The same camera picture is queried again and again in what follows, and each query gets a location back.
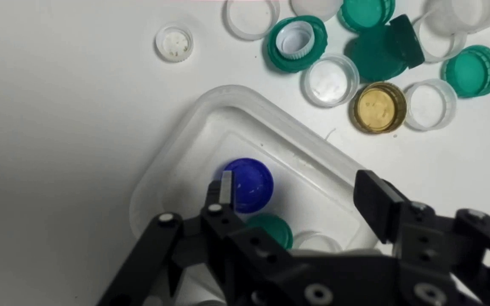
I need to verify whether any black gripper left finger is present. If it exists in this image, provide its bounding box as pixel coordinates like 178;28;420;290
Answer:
96;168;292;306

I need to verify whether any small white bottle cap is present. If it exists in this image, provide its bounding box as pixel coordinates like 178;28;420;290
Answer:
152;22;193;64

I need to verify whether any green cap with white inside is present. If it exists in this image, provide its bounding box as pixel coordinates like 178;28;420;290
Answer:
261;13;329;74

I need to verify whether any clear plastic bottle cap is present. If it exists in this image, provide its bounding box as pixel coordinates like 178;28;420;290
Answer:
287;0;345;22
401;78;459;134
299;52;362;110
413;15;467;64
423;0;490;34
222;0;280;42

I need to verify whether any blue bottle cap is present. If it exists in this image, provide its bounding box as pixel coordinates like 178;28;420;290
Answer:
219;156;275;215

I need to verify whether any gold bottle cap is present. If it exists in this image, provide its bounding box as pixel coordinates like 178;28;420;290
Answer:
346;81;408;136

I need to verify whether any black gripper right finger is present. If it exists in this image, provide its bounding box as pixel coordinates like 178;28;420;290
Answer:
351;168;490;306

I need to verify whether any dark green bottle cap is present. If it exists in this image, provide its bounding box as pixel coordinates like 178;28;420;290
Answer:
387;13;426;69
343;23;411;85

